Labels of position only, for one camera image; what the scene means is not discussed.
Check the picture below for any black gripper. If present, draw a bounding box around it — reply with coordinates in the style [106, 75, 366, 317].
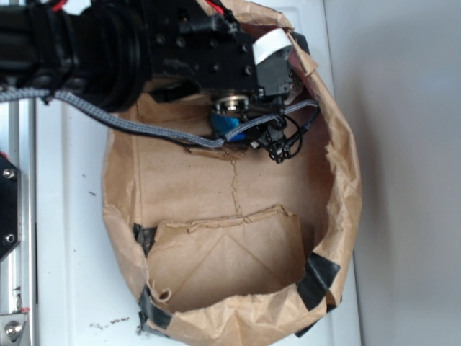
[149, 1, 301, 163]

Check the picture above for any blue dimpled ball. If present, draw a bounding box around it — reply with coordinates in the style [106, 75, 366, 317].
[210, 112, 246, 143]

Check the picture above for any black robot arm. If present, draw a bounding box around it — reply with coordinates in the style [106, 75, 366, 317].
[1, 1, 305, 163]

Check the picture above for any brown bark wood piece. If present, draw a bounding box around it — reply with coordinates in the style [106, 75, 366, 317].
[186, 145, 248, 161]

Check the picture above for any brown paper bag tray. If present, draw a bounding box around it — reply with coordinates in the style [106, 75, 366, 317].
[102, 0, 362, 346]

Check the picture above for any grey braided cable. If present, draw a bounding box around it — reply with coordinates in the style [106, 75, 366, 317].
[0, 88, 321, 148]

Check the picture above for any aluminium frame rail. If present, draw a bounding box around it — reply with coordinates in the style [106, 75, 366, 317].
[1, 100, 38, 345]

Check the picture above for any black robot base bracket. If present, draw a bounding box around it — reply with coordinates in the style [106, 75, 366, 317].
[0, 151, 22, 262]

